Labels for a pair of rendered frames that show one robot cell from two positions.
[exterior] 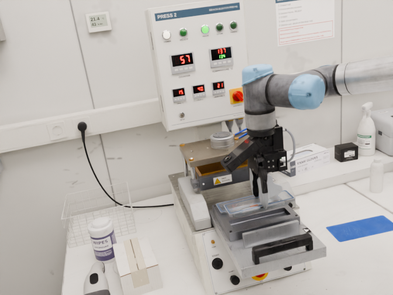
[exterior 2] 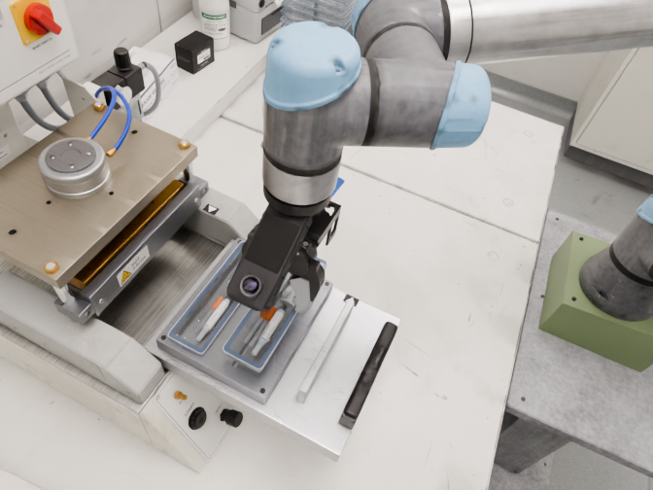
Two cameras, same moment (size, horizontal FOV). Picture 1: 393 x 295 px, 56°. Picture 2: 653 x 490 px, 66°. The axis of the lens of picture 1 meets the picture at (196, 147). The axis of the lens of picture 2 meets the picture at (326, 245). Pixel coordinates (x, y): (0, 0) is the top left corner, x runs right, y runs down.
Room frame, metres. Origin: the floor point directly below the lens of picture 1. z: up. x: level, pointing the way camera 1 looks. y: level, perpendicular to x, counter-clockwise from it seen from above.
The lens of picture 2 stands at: (0.69, 0.14, 1.61)
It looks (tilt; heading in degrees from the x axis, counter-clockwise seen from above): 51 degrees down; 297
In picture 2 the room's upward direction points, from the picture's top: 12 degrees clockwise
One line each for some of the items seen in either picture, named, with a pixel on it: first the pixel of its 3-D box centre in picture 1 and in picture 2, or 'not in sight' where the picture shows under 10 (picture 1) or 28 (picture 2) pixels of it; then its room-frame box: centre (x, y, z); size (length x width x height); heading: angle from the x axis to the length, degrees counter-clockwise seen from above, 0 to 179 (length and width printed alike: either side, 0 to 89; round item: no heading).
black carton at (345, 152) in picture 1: (345, 152); (194, 52); (1.63, -0.70, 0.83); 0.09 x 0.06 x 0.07; 96
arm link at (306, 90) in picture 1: (299, 90); (415, 94); (0.83, -0.25, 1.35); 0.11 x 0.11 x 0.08; 43
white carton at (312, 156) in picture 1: (302, 159); (134, 88); (1.61, -0.48, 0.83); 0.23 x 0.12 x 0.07; 112
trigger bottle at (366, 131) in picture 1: (366, 129); (214, 1); (1.66, -0.81, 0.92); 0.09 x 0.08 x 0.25; 133
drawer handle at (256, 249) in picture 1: (282, 247); (369, 371); (0.75, -0.17, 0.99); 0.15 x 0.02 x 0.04; 101
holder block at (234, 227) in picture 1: (254, 213); (250, 313); (0.93, -0.14, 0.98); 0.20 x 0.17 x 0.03; 101
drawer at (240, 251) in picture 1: (260, 226); (279, 332); (0.88, -0.15, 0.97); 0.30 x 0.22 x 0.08; 11
